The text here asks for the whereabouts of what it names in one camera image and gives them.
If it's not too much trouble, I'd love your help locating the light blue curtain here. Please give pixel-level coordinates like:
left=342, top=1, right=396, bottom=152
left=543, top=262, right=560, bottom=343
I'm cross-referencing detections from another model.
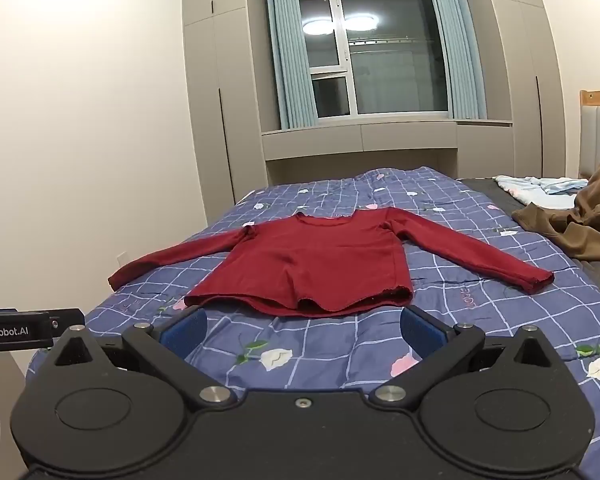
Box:
left=264, top=0, right=319, bottom=131
left=422, top=0, right=488, bottom=121

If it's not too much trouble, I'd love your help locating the red long-sleeve shirt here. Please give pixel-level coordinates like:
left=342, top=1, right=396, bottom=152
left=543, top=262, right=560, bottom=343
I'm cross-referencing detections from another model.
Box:
left=107, top=207, right=555, bottom=319

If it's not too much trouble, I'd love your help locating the white-framed window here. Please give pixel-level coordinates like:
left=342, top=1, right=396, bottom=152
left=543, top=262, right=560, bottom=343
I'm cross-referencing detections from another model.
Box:
left=297, top=0, right=453, bottom=118

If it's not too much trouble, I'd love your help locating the light blue blanket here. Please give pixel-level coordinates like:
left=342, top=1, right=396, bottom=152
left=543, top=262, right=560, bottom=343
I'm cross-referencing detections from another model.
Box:
left=492, top=174, right=591, bottom=209

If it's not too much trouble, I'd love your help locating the beige window cabinet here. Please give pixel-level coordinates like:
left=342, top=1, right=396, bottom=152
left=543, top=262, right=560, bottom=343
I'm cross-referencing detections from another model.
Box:
left=260, top=119, right=514, bottom=181

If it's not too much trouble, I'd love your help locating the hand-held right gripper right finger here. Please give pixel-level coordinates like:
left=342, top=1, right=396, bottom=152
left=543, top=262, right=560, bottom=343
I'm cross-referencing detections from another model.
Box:
left=367, top=305, right=564, bottom=408

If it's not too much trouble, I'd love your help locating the dark bed sheet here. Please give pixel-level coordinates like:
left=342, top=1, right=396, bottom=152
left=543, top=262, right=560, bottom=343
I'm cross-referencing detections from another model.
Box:
left=455, top=176, right=600, bottom=307

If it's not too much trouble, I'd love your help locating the brown cloth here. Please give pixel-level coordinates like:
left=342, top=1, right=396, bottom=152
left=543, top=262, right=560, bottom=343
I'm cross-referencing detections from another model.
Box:
left=511, top=152, right=600, bottom=263

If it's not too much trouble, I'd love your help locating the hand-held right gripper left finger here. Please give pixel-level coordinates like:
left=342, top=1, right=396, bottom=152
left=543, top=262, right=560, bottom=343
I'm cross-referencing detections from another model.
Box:
left=43, top=305, right=238, bottom=412

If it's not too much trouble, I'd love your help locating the blue checked floral quilt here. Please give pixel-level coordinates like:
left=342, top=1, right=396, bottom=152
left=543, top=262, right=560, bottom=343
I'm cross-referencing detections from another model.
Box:
left=27, top=166, right=600, bottom=480

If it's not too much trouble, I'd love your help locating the beige wardrobe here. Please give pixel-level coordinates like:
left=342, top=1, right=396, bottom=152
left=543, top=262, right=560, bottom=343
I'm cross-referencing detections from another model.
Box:
left=475, top=0, right=569, bottom=179
left=181, top=0, right=269, bottom=206

